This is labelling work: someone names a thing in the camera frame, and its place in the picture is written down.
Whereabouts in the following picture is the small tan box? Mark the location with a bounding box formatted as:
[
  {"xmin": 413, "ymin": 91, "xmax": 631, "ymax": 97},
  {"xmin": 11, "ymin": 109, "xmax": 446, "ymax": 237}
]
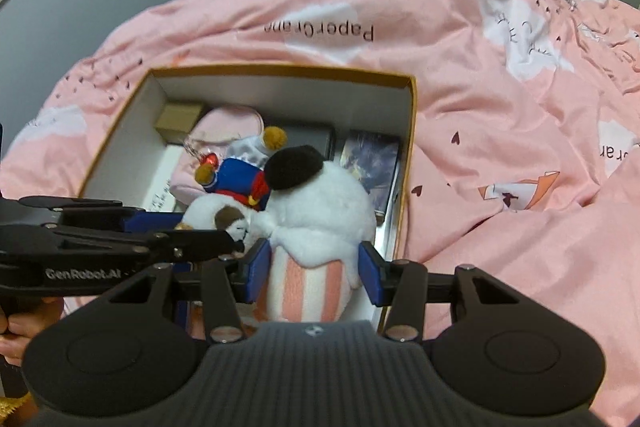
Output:
[{"xmin": 154, "ymin": 102, "xmax": 206, "ymax": 142}]

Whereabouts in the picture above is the dark grey box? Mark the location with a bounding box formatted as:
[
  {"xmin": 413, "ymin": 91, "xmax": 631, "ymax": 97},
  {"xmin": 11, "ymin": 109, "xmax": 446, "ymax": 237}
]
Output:
[{"xmin": 260, "ymin": 123, "xmax": 337, "ymax": 162}]

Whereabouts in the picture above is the person's left hand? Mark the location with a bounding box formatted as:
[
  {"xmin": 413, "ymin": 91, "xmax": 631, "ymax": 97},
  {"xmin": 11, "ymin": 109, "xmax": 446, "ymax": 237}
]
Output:
[{"xmin": 0, "ymin": 299, "xmax": 66, "ymax": 367}]

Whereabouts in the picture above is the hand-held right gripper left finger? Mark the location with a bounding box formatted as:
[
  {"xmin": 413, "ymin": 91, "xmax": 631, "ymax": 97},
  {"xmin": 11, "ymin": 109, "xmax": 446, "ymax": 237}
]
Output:
[{"xmin": 107, "ymin": 237, "xmax": 273, "ymax": 344}]

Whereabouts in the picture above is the cardboard box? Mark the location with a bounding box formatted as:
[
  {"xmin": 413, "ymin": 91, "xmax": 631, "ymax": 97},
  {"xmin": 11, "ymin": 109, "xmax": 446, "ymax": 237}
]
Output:
[{"xmin": 75, "ymin": 64, "xmax": 418, "ymax": 338}]

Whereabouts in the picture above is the small white dog plush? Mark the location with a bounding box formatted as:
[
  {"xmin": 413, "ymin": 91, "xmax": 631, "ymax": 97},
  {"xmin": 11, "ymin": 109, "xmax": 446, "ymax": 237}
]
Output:
[{"xmin": 175, "ymin": 196, "xmax": 273, "ymax": 258}]

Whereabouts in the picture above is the blue sailor plush toy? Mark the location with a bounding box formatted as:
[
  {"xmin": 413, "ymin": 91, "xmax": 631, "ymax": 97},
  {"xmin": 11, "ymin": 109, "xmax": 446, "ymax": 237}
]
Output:
[{"xmin": 195, "ymin": 126, "xmax": 288, "ymax": 212}]

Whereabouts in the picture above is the white box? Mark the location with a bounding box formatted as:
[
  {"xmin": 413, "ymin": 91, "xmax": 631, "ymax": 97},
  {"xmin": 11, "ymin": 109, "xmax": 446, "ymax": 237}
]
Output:
[{"xmin": 142, "ymin": 144, "xmax": 186, "ymax": 212}]

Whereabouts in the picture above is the pink printed blanket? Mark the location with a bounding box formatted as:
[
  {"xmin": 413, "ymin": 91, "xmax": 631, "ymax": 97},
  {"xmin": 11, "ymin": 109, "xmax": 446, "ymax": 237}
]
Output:
[{"xmin": 0, "ymin": 0, "xmax": 640, "ymax": 427}]

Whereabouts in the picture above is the pink pouch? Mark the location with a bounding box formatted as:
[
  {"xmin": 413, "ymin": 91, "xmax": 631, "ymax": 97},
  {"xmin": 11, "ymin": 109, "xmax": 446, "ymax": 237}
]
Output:
[{"xmin": 170, "ymin": 105, "xmax": 266, "ymax": 202}]

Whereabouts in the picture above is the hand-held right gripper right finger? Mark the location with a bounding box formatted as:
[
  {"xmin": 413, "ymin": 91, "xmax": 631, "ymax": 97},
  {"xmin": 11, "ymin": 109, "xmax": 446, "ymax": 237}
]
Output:
[{"xmin": 357, "ymin": 241, "xmax": 531, "ymax": 342}]

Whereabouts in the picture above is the white cupcake plush toy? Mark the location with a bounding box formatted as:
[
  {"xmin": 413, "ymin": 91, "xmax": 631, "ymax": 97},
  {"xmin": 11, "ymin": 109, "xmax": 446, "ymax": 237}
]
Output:
[{"xmin": 250, "ymin": 145, "xmax": 377, "ymax": 324}]

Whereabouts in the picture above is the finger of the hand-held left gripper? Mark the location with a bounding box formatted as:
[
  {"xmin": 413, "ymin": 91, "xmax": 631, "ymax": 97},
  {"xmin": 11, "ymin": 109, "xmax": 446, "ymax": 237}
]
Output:
[
  {"xmin": 50, "ymin": 228, "xmax": 247, "ymax": 264},
  {"xmin": 17, "ymin": 196, "xmax": 188, "ymax": 233}
]

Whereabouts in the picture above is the dark picture book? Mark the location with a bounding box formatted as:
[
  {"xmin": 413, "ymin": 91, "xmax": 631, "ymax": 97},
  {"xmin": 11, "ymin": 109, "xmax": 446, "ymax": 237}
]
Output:
[{"xmin": 340, "ymin": 129, "xmax": 403, "ymax": 223}]

